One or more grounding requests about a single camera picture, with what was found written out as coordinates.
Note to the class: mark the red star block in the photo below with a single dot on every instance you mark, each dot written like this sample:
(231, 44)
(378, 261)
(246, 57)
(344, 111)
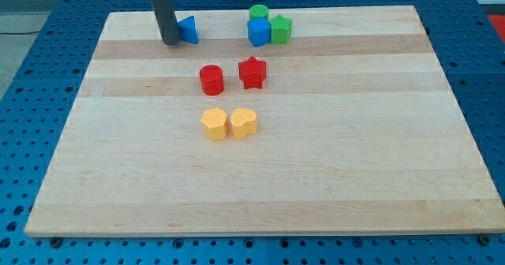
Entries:
(252, 72)

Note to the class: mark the yellow heart block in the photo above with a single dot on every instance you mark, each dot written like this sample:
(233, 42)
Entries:
(244, 123)

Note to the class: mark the red object at edge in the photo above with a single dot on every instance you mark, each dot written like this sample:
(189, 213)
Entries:
(498, 23)

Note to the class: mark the green cylinder block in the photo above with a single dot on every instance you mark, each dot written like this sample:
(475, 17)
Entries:
(258, 11)

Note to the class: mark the blue triangle block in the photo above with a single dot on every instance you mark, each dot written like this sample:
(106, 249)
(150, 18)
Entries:
(187, 30)

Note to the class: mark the light wooden board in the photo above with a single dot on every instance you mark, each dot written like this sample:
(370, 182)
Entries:
(359, 133)

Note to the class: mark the green star block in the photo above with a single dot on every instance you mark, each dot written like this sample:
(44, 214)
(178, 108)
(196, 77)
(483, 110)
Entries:
(281, 28)

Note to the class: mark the blue cube block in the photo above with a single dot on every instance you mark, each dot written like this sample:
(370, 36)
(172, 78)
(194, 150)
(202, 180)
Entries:
(259, 31)

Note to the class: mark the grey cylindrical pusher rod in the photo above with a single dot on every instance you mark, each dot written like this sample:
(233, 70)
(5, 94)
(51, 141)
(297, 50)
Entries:
(166, 21)

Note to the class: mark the yellow hexagon block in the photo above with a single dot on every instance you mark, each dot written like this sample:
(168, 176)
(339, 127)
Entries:
(215, 124)

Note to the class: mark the red cylinder block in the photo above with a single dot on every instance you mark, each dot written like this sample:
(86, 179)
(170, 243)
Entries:
(211, 79)

